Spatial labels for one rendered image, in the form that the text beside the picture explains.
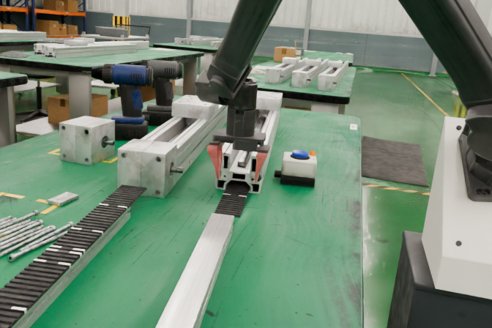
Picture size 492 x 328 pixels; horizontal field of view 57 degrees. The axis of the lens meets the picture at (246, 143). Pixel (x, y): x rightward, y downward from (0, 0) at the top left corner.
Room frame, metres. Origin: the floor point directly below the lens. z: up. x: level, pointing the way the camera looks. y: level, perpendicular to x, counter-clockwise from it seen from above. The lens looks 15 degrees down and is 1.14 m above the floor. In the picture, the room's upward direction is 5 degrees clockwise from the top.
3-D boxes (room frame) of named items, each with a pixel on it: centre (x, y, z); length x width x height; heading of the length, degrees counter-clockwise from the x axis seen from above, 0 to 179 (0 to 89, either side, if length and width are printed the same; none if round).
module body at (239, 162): (1.34, -0.03, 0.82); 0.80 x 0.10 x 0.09; 174
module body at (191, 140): (1.36, 0.16, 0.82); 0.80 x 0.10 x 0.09; 174
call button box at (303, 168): (1.05, -0.12, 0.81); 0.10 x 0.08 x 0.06; 84
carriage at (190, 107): (1.36, 0.16, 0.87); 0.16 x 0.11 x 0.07; 174
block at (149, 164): (0.92, 0.19, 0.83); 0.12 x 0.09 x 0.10; 84
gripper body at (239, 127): (0.90, 0.01, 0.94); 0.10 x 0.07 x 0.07; 83
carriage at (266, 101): (1.59, -0.06, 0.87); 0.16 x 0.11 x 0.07; 174
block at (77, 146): (1.10, 0.38, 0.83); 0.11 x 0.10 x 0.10; 74
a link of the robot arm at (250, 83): (0.91, 0.02, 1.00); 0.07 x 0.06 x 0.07; 56
